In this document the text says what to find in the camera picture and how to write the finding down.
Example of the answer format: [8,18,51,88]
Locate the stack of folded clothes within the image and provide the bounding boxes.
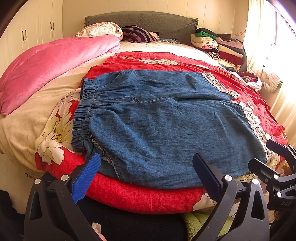
[191,28,247,72]

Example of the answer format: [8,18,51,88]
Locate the beige bed sheet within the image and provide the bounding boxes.
[0,41,223,176]

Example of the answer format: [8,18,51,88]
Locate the cream curtain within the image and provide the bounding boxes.
[244,1,295,146]

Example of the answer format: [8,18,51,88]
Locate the white built-in wardrobe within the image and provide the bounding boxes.
[1,0,63,74]

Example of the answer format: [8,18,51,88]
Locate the green sleeve right forearm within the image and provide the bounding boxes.
[183,211,234,240]

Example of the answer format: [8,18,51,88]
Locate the red floral bedspread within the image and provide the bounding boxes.
[35,52,287,214]

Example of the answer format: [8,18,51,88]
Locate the floral beige pillow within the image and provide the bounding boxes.
[75,22,123,39]

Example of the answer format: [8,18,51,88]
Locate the purple striped pillow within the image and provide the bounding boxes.
[121,26,158,43]

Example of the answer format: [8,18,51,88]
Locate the pink quilt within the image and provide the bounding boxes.
[1,35,121,116]

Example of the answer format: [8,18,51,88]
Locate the dark red clothes heap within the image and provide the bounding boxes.
[236,71,262,91]

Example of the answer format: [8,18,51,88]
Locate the blue denim lace-trimmed pants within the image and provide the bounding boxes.
[71,69,273,189]

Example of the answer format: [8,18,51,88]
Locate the grey quilted headboard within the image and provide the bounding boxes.
[84,11,199,45]

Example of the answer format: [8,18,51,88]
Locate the beige knit garment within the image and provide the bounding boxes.
[260,70,282,93]

